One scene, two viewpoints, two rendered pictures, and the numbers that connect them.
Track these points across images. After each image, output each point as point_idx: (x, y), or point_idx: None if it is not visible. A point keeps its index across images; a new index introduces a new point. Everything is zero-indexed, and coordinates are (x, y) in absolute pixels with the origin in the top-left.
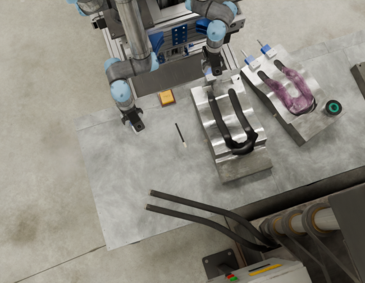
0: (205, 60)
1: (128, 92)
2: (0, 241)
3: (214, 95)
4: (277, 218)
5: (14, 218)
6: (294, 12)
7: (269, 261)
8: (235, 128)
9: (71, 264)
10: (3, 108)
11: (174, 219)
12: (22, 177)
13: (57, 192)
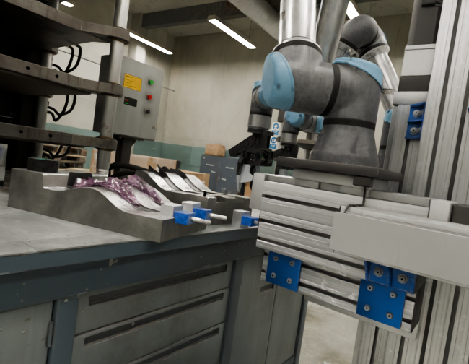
0: (260, 167)
1: (286, 113)
2: (312, 307)
3: (221, 194)
4: (112, 138)
5: (320, 317)
6: None
7: (118, 115)
8: (177, 179)
9: None
10: None
11: None
12: (352, 336)
13: (311, 335)
